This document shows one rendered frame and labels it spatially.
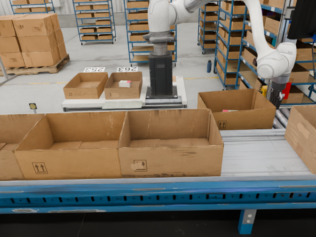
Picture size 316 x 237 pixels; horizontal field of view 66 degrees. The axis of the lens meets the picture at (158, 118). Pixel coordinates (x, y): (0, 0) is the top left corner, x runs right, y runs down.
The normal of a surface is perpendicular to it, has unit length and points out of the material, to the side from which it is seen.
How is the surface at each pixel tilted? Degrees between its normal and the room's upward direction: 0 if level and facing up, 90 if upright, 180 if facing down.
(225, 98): 89
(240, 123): 91
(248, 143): 0
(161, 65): 90
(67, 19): 90
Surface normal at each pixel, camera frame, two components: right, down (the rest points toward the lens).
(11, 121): -0.01, 0.49
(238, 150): -0.04, -0.87
